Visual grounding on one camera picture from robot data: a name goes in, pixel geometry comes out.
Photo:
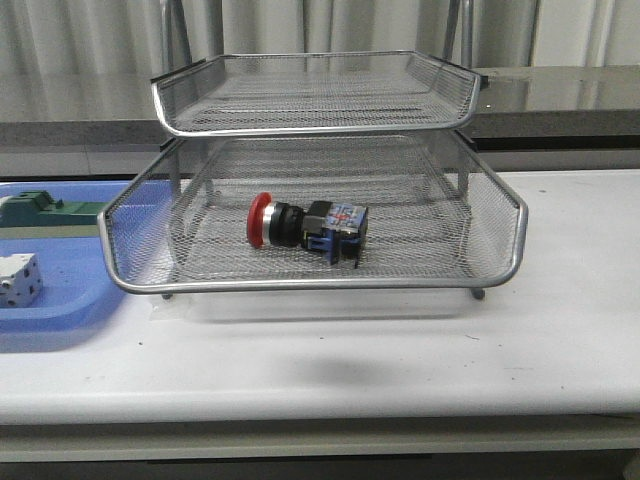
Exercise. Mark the clear tape strip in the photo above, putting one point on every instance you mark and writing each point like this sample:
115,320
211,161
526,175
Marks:
171,307

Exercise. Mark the red emergency stop button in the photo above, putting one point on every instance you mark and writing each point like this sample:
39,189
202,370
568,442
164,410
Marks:
337,231

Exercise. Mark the green electrical component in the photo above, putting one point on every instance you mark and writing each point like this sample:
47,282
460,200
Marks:
36,214

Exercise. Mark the grey stone counter ledge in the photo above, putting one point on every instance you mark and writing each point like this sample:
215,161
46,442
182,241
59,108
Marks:
523,108

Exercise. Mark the white circuit breaker block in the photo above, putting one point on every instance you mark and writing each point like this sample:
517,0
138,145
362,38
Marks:
21,280

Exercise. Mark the silver mesh tray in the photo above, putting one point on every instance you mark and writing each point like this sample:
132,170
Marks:
439,217
315,93

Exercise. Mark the silver metal rack frame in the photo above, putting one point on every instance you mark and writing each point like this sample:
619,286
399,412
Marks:
176,50

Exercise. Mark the blue plastic bin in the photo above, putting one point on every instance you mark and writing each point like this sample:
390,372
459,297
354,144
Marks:
77,290

